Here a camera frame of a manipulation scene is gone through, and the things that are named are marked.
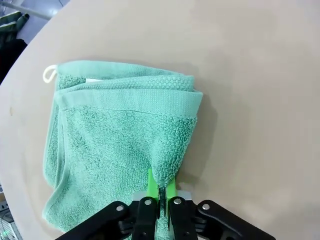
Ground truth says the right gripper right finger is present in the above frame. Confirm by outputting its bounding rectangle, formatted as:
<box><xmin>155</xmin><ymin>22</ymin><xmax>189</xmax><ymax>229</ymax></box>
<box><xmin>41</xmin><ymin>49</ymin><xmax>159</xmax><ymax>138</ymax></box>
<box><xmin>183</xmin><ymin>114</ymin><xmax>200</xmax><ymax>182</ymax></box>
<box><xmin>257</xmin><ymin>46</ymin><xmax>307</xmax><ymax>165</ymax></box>
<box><xmin>163</xmin><ymin>177</ymin><xmax>276</xmax><ymax>240</ymax></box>

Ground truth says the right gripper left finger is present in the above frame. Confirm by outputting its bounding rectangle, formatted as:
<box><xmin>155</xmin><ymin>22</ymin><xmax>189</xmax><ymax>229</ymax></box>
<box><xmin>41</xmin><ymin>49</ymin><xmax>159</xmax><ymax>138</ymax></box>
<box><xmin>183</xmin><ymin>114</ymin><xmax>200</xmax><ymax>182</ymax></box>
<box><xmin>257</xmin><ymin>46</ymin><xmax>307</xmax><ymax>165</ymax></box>
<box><xmin>54</xmin><ymin>168</ymin><xmax>161</xmax><ymax>240</ymax></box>

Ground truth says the green terry towel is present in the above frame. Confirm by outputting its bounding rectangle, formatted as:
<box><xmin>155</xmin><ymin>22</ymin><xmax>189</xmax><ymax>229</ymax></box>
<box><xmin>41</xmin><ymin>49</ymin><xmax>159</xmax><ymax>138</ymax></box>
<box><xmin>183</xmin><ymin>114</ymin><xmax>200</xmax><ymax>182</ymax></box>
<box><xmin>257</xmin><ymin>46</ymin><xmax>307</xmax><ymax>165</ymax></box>
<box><xmin>42</xmin><ymin>59</ymin><xmax>204</xmax><ymax>240</ymax></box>

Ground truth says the grey metal equipment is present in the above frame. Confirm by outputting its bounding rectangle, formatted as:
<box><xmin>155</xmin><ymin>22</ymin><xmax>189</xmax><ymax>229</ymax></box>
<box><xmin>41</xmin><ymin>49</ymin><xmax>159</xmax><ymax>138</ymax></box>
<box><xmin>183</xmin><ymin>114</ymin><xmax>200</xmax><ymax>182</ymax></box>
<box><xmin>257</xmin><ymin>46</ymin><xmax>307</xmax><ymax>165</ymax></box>
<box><xmin>0</xmin><ymin>182</ymin><xmax>22</xmax><ymax>240</ymax></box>

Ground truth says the dark green floor garment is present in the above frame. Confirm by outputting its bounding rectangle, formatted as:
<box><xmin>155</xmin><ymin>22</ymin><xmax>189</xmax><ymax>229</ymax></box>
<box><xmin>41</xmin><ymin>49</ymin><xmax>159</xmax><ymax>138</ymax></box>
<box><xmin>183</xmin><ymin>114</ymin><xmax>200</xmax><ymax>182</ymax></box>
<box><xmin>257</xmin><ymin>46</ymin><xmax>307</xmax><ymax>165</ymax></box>
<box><xmin>0</xmin><ymin>11</ymin><xmax>31</xmax><ymax>83</ymax></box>

